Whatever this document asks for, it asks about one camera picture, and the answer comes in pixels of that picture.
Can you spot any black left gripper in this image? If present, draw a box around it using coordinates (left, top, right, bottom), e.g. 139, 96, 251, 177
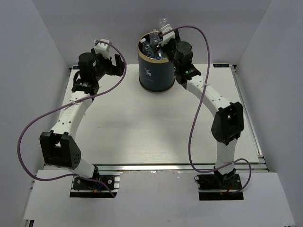
90, 48, 125, 81

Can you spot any pepsi label clear bottle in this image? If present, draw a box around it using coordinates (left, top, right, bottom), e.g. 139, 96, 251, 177
154, 50, 164, 60

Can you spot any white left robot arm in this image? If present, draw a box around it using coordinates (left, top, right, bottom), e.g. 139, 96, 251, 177
39, 50, 125, 189

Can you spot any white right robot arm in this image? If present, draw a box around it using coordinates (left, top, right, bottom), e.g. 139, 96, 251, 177
157, 35, 244, 189

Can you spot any blue corner sticker right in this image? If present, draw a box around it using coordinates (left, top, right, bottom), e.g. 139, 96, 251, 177
213, 63, 230, 68

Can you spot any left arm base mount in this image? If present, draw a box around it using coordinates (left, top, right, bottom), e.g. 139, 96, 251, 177
70, 171, 120, 199

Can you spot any clear bottle blue label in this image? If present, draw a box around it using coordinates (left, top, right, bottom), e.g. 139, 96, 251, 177
140, 38, 155, 58

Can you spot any dark blue gold-rimmed bin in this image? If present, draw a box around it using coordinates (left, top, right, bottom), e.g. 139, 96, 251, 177
138, 33, 175, 92

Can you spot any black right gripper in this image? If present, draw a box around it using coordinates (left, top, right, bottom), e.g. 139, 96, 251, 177
150, 28, 181, 71

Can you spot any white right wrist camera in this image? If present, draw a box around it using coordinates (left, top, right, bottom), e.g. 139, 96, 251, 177
160, 24, 175, 46

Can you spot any clear unlabelled plastic bottle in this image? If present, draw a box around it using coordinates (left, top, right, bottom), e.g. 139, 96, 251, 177
158, 17, 169, 30

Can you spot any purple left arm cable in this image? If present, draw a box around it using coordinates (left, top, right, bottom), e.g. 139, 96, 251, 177
18, 40, 127, 198

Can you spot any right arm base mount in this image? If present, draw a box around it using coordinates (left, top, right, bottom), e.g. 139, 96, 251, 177
194, 174, 244, 201

